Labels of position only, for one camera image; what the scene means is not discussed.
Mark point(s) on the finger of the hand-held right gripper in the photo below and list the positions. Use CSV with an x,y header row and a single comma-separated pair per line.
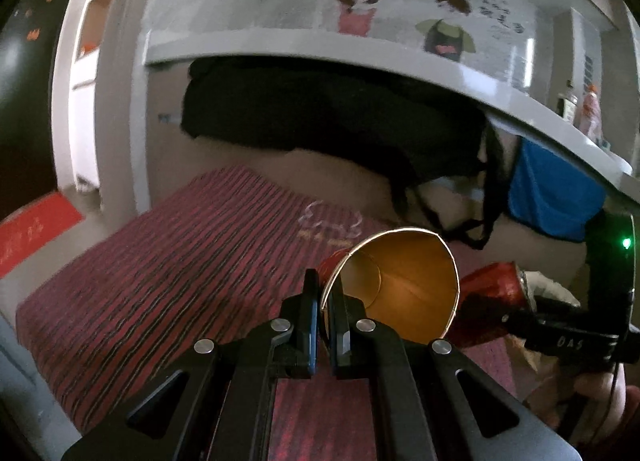
x,y
570,341

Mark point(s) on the blue towel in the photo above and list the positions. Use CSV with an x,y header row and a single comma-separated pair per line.
x,y
550,191

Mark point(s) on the red floor mat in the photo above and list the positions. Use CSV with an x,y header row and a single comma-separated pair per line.
x,y
35,233

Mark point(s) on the black fabric bag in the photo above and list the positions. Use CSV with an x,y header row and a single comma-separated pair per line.
x,y
325,111

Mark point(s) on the plastic bottle red cap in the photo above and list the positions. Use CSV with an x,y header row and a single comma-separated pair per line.
x,y
588,111

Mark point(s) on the cartoon wall poster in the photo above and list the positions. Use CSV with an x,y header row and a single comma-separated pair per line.
x,y
400,6

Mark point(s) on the crushed red can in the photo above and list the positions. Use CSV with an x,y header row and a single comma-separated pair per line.
x,y
485,301

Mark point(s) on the dark bottle yellow label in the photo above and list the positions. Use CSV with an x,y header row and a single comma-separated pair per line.
x,y
568,103

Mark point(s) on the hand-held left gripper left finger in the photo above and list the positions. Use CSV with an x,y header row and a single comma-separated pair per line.
x,y
312,341

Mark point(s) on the red paper cup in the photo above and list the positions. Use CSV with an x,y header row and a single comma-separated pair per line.
x,y
410,281

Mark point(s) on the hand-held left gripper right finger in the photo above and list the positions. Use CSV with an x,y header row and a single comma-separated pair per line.
x,y
340,341

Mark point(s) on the black refrigerator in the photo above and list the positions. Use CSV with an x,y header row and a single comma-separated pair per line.
x,y
25,91

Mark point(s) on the white cabinet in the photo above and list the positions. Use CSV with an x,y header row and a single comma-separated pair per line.
x,y
90,81

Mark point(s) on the person's right forearm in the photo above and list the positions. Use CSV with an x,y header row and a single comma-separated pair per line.
x,y
597,411

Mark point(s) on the red plaid cloth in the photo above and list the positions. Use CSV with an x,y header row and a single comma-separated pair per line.
x,y
175,266

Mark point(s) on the grey countertop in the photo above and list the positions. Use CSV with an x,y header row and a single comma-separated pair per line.
x,y
350,48

